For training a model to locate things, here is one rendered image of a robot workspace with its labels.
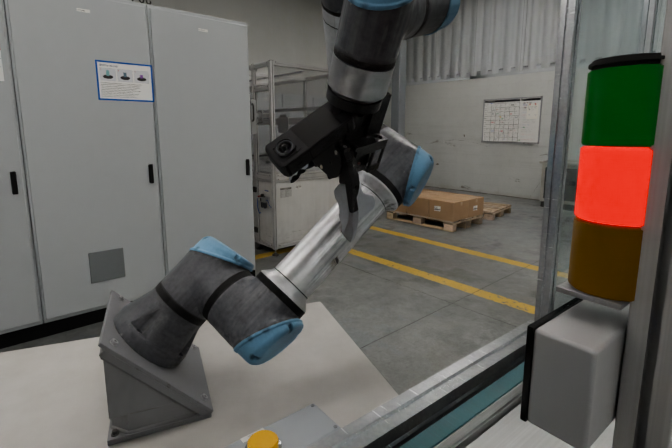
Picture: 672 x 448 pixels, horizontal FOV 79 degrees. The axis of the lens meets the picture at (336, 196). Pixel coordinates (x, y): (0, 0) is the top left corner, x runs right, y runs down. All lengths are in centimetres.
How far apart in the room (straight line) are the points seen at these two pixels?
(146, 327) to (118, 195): 249
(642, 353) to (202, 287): 65
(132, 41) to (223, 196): 132
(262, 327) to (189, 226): 277
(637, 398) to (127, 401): 71
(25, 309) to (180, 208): 115
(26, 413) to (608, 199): 97
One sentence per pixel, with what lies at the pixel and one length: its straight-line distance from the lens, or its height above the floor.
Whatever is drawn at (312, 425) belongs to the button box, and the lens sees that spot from 66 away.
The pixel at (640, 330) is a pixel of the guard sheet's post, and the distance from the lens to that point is 34.
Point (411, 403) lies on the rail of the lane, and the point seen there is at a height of 95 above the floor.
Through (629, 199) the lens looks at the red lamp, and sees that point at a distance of 31.
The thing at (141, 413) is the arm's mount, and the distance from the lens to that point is 84.
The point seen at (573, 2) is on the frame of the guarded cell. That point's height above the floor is 163.
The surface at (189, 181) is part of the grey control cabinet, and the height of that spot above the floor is 97.
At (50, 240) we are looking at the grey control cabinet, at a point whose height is 66.
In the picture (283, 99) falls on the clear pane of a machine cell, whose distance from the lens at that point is 446.
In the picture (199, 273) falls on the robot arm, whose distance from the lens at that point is 80.
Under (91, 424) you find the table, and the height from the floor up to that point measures 86.
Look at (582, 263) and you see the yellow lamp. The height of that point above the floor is 128.
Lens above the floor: 137
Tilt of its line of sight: 9 degrees down
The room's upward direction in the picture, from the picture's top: straight up
